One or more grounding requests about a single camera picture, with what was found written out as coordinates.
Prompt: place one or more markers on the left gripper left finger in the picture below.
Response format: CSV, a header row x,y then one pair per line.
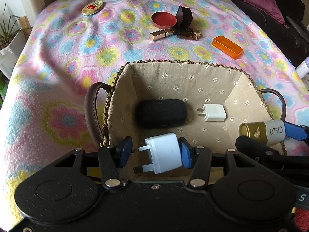
x,y
112,159

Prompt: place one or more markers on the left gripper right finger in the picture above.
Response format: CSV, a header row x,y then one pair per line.
x,y
198,159

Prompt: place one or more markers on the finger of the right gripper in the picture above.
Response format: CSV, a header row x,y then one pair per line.
x,y
252,147
296,132

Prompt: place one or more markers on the gold white Cielo perfume bottle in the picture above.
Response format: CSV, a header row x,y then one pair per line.
x,y
267,133

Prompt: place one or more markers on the white UK plug adapter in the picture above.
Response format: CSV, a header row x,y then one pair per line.
x,y
164,154

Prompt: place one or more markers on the white US charger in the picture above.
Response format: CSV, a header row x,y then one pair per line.
x,y
212,112

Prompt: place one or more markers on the woven fabric-lined basket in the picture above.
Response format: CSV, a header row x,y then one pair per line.
x,y
109,109

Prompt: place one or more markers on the black glasses case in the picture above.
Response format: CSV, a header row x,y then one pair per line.
x,y
156,114

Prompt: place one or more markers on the black leather sofa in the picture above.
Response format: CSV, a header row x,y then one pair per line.
x,y
292,41

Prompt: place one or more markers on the orange plastic case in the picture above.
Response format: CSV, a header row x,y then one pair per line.
x,y
227,46

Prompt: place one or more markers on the rose gold lipstick tube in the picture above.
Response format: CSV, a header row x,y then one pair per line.
x,y
160,34

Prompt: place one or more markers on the pink floral fleece blanket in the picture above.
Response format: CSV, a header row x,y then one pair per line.
x,y
43,115

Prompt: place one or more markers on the white plant pot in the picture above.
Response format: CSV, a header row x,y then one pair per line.
x,y
11,53

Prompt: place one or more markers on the round gold tin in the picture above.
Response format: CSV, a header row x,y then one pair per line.
x,y
92,8

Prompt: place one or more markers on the potted green plant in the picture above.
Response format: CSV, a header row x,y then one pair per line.
x,y
10,28

